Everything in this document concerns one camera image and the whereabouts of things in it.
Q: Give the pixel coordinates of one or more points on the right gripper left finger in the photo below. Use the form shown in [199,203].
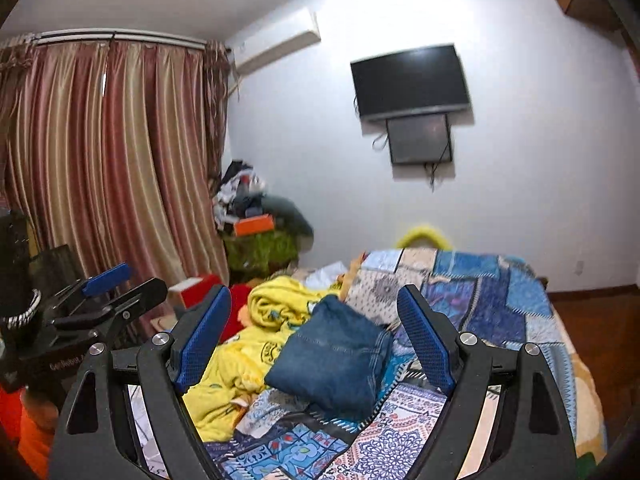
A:
[96,439]

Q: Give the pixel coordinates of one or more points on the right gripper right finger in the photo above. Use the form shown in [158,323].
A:
[530,437]

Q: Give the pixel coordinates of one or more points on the blue denim jacket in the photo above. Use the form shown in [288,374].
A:
[336,360]

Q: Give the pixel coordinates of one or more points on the orange sleeve forearm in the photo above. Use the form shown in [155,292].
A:
[29,420]

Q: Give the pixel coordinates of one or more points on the pile of clothes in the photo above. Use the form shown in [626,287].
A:
[242,195]

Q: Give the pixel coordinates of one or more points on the blue patchwork quilt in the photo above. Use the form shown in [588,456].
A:
[499,299]

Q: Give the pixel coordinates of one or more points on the red plush toy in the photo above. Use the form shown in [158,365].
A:
[239,294]

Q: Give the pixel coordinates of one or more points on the red striped curtain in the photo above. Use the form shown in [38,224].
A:
[114,148]

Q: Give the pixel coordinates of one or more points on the yellow printed blanket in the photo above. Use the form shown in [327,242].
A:
[235,373]

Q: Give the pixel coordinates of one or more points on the green storage box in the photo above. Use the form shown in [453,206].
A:
[259,255]

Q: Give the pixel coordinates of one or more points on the orange box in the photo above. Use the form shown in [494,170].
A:
[254,225]

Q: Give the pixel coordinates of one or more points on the white air conditioner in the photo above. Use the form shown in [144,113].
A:
[259,46]

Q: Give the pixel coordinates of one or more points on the white wall socket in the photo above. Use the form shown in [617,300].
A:
[580,266]

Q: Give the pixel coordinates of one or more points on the small dark wall monitor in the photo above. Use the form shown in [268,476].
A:
[419,140]

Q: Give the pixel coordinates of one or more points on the black wall television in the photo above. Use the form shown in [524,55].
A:
[428,80]

